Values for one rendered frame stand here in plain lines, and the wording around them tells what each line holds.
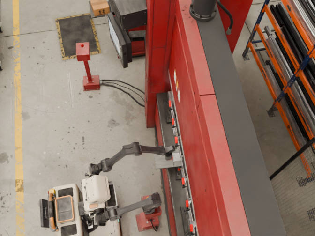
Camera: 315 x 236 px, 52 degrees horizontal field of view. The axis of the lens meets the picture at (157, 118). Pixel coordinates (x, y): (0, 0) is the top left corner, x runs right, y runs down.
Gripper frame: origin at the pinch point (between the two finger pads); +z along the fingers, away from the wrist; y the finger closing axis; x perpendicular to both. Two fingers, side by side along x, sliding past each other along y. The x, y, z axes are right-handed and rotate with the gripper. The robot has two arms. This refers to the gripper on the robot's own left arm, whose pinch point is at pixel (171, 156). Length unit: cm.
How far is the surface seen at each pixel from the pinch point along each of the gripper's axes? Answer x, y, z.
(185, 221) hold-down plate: 1, -61, 11
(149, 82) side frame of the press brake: 6, 84, -12
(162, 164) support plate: 9.0, -6.6, -3.3
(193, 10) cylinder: -73, 58, -112
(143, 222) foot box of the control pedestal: 69, -43, 65
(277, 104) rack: -116, 80, 135
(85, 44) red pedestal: 81, 171, -15
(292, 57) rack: -146, 104, 71
